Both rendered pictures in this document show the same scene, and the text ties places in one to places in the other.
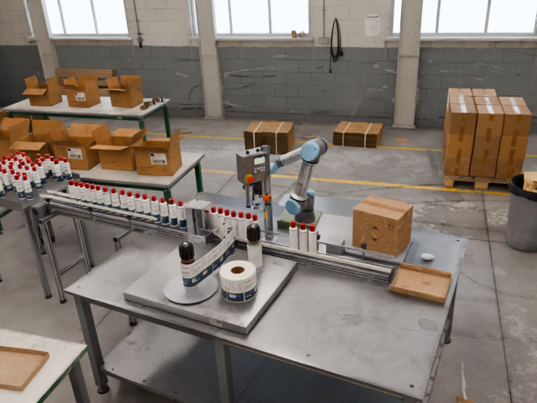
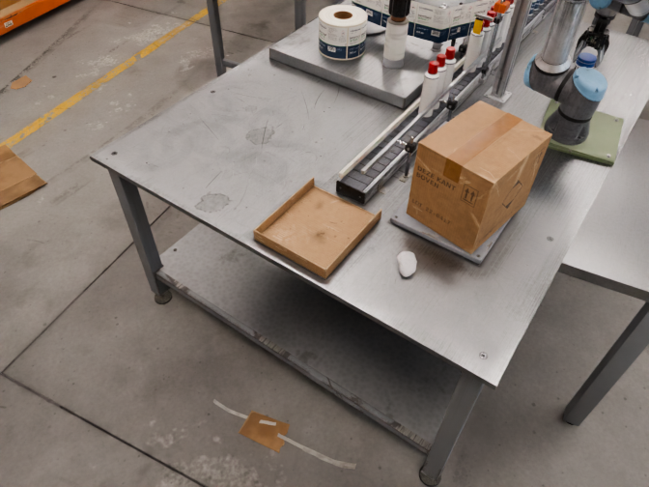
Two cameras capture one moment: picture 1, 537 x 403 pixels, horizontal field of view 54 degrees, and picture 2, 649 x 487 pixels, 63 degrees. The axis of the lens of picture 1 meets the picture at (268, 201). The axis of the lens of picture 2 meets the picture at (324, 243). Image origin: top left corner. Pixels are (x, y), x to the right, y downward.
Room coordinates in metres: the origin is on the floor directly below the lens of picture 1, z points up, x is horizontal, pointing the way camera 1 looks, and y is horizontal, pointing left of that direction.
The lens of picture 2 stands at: (2.63, -1.98, 1.99)
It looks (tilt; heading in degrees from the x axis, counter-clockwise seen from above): 47 degrees down; 97
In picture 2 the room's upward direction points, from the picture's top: 1 degrees clockwise
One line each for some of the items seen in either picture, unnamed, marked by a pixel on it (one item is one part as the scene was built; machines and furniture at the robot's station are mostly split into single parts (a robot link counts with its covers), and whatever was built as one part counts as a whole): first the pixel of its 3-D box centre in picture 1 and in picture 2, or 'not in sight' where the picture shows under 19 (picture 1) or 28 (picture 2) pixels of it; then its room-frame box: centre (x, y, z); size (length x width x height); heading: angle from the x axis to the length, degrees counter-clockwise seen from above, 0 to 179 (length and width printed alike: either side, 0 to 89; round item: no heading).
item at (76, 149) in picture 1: (77, 146); not in sight; (4.83, 1.82, 0.97); 0.45 x 0.38 x 0.37; 165
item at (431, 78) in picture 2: (312, 240); (429, 89); (2.79, -0.26, 0.98); 0.05 x 0.05 x 0.20
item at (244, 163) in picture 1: (252, 165); not in sight; (3.06, 0.09, 1.38); 0.17 x 0.10 x 0.19; 118
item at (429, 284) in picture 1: (421, 281); (319, 223); (2.48, -0.85, 0.85); 0.30 x 0.26 x 0.04; 63
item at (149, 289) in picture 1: (212, 279); (382, 39); (2.60, 0.35, 0.86); 0.80 x 0.67 x 0.05; 63
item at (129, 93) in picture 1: (124, 91); not in sight; (7.01, 1.86, 0.97); 0.43 x 0.42 x 0.37; 158
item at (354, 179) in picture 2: (265, 247); (461, 81); (2.94, 0.03, 0.86); 1.65 x 0.08 x 0.04; 63
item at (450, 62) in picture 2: (293, 236); (445, 74); (2.85, -0.15, 0.98); 0.05 x 0.05 x 0.20
